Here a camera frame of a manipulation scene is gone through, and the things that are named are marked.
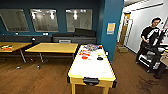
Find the yellow gaming table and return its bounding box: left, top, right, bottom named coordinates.
left=66, top=44, right=118, bottom=94

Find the grey clear bowl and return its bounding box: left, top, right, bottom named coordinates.
left=86, top=44, right=100, bottom=52

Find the small yellow table item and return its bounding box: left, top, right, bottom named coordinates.
left=96, top=52, right=104, bottom=57

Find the small black table item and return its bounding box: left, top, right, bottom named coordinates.
left=96, top=56, right=105, bottom=62

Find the grey white rectangular panel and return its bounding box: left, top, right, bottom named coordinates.
left=58, top=39, right=72, bottom=45

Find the interior glass window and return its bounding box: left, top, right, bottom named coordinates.
left=65, top=8, right=94, bottom=33
left=0, top=8, right=30, bottom=33
left=29, top=8, right=59, bottom=33

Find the long wooden table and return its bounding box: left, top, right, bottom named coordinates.
left=0, top=41, right=33, bottom=64
left=24, top=42, right=79, bottom=63

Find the woven floor basket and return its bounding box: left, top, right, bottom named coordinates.
left=116, top=45, right=129, bottom=54

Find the small white sill object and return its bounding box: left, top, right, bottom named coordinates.
left=42, top=32, right=50, bottom=36

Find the person in black shirt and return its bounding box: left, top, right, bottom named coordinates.
left=134, top=17, right=168, bottom=65

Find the dark wall bench sofa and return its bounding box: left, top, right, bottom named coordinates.
left=0, top=28, right=98, bottom=45

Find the framed beige wall picture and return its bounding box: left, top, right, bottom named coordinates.
left=106, top=22, right=116, bottom=35

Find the black floor cable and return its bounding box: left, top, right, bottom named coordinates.
left=135, top=75, right=158, bottom=94

